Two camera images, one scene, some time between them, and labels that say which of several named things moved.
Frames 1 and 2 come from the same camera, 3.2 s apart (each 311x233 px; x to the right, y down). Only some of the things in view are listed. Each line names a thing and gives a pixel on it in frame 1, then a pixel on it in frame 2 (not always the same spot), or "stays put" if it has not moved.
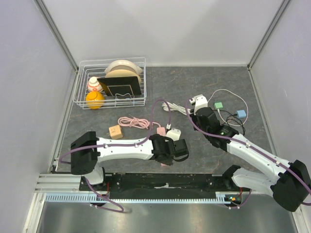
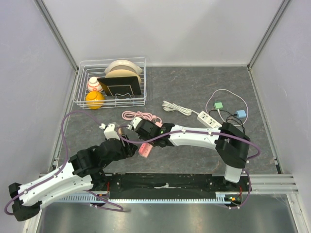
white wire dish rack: (111, 83) stays put
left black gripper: (168, 162) → (128, 151)
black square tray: (120, 86) stays put
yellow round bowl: (95, 100) stays put
